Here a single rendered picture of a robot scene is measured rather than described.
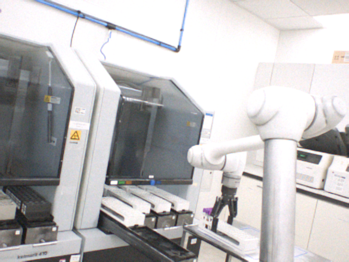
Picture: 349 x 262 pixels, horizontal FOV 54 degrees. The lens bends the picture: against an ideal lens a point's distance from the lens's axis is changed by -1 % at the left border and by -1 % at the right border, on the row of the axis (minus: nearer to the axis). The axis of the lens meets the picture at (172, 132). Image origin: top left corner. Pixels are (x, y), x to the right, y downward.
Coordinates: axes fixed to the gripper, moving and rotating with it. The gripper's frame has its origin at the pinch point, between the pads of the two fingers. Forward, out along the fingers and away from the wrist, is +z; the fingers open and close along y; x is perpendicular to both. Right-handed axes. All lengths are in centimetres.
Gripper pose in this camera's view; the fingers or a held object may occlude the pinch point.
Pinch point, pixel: (221, 226)
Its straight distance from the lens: 174.3
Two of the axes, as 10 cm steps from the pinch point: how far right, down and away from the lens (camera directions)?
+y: 7.6, 1.1, 6.4
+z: -1.8, 9.8, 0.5
